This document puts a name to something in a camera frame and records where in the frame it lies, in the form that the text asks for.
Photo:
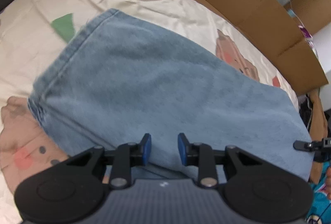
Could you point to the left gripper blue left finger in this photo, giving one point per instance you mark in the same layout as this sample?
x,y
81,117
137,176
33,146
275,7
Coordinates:
x,y
145,149

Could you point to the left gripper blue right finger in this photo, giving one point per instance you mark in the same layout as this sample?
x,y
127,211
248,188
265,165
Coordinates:
x,y
184,148

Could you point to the blue-grey denim pants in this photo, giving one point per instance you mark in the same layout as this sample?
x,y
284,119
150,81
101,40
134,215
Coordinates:
x,y
121,77

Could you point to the person's right hand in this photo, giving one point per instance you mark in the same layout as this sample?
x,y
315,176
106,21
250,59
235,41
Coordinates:
x,y
328,183

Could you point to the teal patterned blanket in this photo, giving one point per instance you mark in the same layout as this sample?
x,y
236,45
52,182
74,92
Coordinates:
x,y
320,209

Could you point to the pink white refill pouch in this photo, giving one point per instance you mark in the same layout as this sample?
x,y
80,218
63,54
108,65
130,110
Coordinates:
x,y
309,38

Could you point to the white laundry detergent bottle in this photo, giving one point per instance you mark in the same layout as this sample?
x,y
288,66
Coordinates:
x,y
291,13

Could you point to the upright brown cardboard panel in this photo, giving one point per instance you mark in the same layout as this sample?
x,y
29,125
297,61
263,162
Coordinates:
x,y
315,14

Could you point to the cream bear-print quilt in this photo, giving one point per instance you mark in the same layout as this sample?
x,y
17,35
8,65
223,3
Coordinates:
x,y
34,32

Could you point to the brown cardboard sheet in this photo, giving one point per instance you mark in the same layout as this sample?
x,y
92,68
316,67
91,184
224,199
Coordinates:
x,y
271,30

